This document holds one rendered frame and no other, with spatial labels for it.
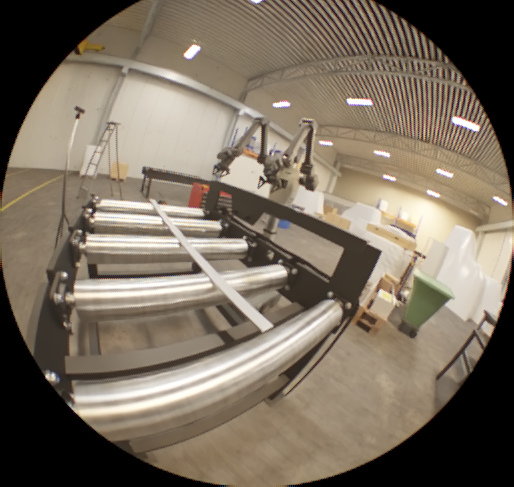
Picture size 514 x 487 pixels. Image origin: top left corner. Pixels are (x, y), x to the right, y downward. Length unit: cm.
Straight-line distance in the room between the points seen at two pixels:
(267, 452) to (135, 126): 1125
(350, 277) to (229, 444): 111
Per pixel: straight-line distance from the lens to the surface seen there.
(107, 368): 52
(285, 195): 156
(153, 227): 104
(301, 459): 138
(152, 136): 1084
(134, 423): 34
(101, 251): 75
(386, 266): 395
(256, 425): 132
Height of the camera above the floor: 123
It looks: 14 degrees down
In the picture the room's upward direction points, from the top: 17 degrees clockwise
